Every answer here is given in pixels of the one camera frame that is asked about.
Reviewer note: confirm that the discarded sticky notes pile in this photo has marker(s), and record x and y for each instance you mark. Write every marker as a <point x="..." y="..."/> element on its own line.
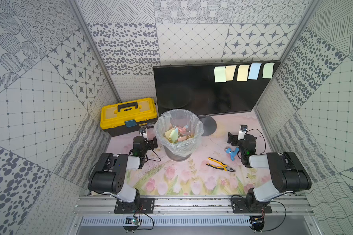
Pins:
<point x="176" y="134"/>

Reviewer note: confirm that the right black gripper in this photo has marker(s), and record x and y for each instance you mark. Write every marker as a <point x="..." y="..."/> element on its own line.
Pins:
<point x="234" y="137"/>

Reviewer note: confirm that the green sticky note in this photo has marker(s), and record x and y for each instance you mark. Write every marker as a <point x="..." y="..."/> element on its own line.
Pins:
<point x="220" y="74"/>
<point x="268" y="69"/>

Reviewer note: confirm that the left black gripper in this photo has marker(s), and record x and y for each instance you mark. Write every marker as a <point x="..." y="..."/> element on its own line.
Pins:
<point x="151" y="142"/>

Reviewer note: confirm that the light blue sticky note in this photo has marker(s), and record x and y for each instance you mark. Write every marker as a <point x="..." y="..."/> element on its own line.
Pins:
<point x="254" y="71"/>

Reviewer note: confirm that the pale yellow sticky note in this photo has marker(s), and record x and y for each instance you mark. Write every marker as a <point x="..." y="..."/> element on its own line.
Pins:
<point x="230" y="71"/>

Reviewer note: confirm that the mesh waste bin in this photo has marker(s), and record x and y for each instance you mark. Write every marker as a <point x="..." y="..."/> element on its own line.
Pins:
<point x="180" y="151"/>

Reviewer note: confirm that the yellow black toolbox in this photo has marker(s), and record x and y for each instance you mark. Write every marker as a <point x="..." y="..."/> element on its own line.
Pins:
<point x="123" y="118"/>

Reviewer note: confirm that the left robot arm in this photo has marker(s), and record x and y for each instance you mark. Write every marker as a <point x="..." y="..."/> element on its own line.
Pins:
<point x="107" y="176"/>

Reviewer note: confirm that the blue plastic clamp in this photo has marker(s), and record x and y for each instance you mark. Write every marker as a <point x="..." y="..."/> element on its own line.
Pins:
<point x="232" y="153"/>

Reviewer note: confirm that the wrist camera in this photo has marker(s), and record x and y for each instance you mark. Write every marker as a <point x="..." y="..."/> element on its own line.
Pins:
<point x="242" y="131"/>
<point x="143" y="132"/>

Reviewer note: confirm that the black computer monitor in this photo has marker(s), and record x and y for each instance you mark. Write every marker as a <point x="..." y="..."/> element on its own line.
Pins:
<point x="193" y="88"/>

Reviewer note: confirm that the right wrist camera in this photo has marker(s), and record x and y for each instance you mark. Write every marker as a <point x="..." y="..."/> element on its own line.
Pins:
<point x="242" y="131"/>

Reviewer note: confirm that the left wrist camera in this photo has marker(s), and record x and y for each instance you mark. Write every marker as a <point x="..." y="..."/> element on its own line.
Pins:
<point x="143" y="132"/>

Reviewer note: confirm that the pink floral table mat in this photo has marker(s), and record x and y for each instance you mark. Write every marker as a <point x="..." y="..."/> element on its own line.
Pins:
<point x="163" y="176"/>

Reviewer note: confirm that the yellow handled pliers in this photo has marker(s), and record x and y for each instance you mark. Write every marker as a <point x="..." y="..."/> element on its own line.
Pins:
<point x="220" y="166"/>

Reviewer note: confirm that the aluminium mounting rail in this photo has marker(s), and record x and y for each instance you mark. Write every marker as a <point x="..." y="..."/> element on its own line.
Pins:
<point x="190" y="205"/>

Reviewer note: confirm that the round grey monitor stand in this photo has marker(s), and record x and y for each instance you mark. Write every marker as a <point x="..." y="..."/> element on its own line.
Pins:
<point x="209" y="125"/>

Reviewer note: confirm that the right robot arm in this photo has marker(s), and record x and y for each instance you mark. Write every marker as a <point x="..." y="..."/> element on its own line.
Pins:
<point x="287" y="172"/>

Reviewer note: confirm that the small green circuit board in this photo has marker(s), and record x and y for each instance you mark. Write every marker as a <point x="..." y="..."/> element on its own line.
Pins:
<point x="133" y="221"/>

